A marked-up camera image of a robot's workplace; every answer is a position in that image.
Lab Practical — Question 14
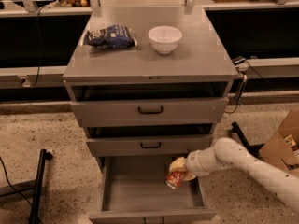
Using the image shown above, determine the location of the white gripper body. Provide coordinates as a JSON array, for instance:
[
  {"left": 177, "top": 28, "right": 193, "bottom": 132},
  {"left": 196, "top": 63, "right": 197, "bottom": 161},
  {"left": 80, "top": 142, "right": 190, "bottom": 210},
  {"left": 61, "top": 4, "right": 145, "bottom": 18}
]
[{"left": 186, "top": 148, "right": 216, "bottom": 176}]

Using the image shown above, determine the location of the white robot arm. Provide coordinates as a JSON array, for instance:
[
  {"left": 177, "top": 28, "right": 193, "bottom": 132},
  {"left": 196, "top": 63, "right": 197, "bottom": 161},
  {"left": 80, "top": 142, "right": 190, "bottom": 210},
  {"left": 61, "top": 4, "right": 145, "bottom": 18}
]
[{"left": 165, "top": 137, "right": 299, "bottom": 213}]

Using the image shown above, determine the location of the grey bottom drawer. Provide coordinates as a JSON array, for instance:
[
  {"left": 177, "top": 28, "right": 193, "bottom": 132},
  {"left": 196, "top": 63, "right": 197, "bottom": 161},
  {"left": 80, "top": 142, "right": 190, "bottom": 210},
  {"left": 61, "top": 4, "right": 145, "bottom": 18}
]
[{"left": 90, "top": 154, "right": 216, "bottom": 224}]

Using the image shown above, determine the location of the grey drawer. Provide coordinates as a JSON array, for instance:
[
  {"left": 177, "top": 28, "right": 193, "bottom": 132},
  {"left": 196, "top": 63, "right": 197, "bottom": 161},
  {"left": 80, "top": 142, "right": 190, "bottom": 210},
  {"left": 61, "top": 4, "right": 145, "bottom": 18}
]
[
  {"left": 90, "top": 154, "right": 216, "bottom": 224},
  {"left": 68, "top": 89, "right": 228, "bottom": 127},
  {"left": 87, "top": 124, "right": 213, "bottom": 157}
]

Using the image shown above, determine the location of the grey middle drawer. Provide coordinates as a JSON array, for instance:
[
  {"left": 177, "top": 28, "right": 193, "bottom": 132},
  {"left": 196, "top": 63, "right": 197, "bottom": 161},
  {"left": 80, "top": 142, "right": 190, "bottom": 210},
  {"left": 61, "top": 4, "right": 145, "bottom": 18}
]
[{"left": 87, "top": 124, "right": 213, "bottom": 157}]

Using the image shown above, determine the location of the grey drawer cabinet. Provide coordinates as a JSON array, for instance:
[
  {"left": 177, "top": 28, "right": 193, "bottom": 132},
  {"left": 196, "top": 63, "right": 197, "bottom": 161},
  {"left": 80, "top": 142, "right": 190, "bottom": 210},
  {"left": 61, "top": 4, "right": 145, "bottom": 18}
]
[{"left": 62, "top": 5, "right": 239, "bottom": 173}]

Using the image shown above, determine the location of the grey top drawer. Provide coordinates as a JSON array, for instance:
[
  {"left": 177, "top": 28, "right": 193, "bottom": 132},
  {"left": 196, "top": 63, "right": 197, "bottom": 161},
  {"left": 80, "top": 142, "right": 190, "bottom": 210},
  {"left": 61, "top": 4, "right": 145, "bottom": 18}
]
[{"left": 68, "top": 89, "right": 228, "bottom": 127}]

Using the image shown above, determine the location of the black stand leg right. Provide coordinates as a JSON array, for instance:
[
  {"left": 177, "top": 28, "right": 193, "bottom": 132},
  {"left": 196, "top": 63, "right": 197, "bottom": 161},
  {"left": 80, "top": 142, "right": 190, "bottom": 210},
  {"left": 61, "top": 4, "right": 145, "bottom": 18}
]
[{"left": 232, "top": 122, "right": 263, "bottom": 158}]

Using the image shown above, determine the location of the black stand leg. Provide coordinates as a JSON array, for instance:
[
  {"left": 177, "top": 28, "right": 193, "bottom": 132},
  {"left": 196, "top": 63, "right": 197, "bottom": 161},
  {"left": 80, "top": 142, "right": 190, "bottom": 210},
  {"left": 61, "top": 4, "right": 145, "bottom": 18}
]
[
  {"left": 29, "top": 149, "right": 52, "bottom": 224},
  {"left": 232, "top": 122, "right": 263, "bottom": 158}
]

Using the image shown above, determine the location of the cardboard box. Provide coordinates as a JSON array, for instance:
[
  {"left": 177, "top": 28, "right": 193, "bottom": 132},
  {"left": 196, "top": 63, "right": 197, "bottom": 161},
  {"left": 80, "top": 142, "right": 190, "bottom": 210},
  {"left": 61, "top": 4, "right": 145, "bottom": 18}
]
[{"left": 260, "top": 110, "right": 299, "bottom": 177}]

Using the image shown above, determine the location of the black power adapter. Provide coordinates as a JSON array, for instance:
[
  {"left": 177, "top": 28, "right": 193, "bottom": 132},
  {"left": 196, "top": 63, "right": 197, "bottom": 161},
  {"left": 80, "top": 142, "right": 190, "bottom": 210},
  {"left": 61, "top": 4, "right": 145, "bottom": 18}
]
[{"left": 232, "top": 56, "right": 246, "bottom": 65}]

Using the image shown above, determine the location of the white bowl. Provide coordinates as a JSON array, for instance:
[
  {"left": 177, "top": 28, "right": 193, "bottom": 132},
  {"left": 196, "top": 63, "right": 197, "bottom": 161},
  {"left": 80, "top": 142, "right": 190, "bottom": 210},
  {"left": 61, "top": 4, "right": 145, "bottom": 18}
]
[{"left": 148, "top": 26, "right": 182, "bottom": 54}]

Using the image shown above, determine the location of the black stand leg left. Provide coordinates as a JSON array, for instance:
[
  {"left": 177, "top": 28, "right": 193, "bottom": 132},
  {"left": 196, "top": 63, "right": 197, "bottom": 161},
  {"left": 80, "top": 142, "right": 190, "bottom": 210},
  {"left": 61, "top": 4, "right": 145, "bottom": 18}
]
[{"left": 29, "top": 149, "right": 52, "bottom": 224}]

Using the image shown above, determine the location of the blue chip bag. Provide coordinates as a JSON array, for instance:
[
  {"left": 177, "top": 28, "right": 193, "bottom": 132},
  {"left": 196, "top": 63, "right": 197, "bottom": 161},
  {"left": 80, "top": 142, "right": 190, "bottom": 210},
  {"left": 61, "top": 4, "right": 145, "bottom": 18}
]
[{"left": 83, "top": 24, "right": 137, "bottom": 49}]

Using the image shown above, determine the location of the black cable left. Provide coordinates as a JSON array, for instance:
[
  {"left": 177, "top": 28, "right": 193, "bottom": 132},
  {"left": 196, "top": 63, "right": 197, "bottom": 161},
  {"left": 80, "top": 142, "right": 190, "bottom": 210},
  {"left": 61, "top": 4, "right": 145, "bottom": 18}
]
[{"left": 31, "top": 5, "right": 52, "bottom": 88}]

